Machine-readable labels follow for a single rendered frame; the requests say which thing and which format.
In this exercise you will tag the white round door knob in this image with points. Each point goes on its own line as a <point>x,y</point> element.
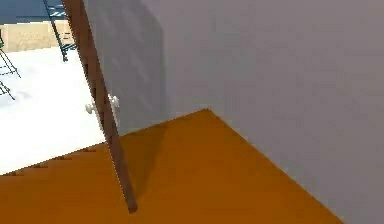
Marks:
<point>114,102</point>
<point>89,108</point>

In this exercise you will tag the brown wooden room door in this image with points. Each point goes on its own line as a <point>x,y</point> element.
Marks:
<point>100,90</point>

